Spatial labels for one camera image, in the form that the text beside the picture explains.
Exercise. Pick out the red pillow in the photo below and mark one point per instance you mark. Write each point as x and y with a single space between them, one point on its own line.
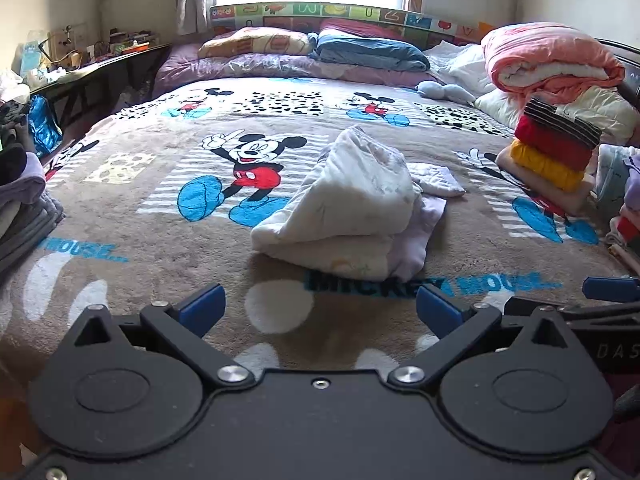
360 27

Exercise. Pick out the pink and red clothes pile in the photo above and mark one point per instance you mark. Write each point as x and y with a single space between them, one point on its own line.
627 232

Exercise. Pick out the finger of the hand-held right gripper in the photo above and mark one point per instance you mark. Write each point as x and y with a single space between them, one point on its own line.
580 310
610 288

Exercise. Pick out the person's dark red clothing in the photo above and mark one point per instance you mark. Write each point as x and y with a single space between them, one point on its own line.
620 440

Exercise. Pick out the purple quilt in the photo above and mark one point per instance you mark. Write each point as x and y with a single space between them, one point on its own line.
225 67

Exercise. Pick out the yellow printed pillow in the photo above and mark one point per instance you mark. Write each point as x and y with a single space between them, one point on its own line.
255 41

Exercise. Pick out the striped folded garment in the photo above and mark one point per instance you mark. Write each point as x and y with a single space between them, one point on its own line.
565 122

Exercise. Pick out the yellow folded garment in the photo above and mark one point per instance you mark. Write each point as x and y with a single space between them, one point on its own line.
542 167

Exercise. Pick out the light blue packet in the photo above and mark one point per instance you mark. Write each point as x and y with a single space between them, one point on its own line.
30 57

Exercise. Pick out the blue pillow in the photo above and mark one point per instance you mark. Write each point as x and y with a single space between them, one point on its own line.
370 52

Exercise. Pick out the blue plastic bag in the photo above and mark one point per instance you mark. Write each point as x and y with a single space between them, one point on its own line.
44 125

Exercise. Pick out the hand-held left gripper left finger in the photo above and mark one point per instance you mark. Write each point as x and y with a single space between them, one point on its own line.
202 305

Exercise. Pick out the dark cloth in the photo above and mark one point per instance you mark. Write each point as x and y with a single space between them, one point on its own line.
12 145

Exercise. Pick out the white plastic bag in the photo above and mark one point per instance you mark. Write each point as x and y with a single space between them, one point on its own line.
12 87

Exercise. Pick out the desk lamp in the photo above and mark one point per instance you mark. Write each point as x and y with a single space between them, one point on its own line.
57 42

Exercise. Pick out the small white cloth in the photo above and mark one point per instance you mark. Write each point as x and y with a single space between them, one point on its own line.
440 180

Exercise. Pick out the pale teal garment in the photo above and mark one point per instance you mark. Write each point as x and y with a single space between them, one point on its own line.
612 175

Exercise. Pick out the pale lavender garment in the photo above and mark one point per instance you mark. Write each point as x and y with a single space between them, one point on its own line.
422 230

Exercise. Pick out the dark wooden furniture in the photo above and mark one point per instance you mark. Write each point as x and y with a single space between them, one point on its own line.
625 72

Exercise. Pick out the light blue plush toy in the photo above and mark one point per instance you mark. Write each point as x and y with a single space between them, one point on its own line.
445 91

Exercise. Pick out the folded pink quilt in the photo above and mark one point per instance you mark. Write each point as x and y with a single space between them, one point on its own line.
545 52

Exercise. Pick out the black desk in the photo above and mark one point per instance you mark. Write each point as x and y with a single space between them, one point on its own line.
100 72

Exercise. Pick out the grey folded garment stack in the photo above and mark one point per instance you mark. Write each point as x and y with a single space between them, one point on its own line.
30 230

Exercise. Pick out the orange item on desk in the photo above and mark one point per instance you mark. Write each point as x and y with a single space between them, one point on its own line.
135 49

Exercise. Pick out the lavender folded garment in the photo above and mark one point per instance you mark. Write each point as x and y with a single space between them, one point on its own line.
25 180

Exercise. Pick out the white garment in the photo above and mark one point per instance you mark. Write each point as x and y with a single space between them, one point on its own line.
350 195

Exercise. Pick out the colourful alphabet headboard mat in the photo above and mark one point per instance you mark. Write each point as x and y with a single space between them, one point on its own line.
350 11

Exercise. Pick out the red folded garment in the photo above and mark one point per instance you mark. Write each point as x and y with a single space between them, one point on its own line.
550 145

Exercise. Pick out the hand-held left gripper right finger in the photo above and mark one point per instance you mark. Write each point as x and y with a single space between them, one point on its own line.
440 312

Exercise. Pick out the white bedding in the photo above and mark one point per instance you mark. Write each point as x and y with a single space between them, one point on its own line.
462 62

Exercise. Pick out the cartoon printed blanket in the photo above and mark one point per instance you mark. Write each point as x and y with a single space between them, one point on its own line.
150 240

